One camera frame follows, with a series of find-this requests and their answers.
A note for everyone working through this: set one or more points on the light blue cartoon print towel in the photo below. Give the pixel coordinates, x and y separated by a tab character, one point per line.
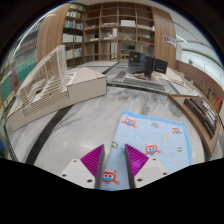
156	133

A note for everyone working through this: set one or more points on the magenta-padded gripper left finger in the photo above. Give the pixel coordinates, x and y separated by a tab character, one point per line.
78	170

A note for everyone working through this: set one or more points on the white slatted architectural model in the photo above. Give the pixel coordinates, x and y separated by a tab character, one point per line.
83	86

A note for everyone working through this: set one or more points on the black box display model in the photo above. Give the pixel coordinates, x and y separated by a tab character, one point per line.
143	63

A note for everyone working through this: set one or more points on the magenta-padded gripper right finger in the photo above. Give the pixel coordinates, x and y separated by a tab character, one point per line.
151	170

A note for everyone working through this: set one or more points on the white wall sign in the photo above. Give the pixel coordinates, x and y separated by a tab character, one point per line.
169	40

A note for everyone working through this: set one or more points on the wooden shelf unit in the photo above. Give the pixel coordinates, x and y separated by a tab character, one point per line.
110	33

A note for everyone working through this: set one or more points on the beige low architectural model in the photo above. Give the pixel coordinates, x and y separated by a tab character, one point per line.
175	76

